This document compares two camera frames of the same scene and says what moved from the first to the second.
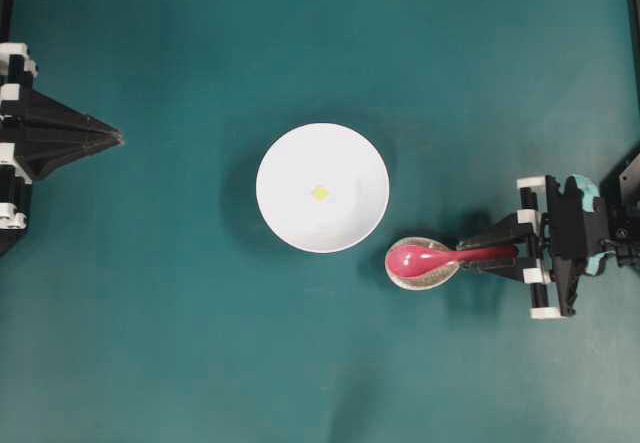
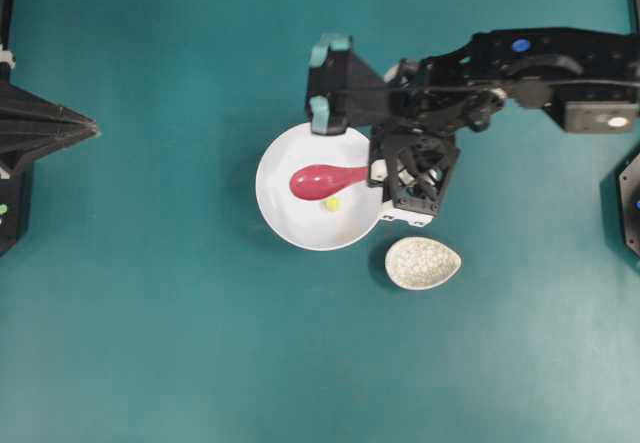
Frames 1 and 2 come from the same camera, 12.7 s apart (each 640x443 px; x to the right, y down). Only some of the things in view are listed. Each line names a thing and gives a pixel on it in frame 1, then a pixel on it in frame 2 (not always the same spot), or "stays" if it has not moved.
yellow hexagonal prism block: (319, 192) to (334, 204)
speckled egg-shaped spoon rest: (425, 281) stays
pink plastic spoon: (420, 262) to (316, 181)
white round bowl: (322, 188) stays
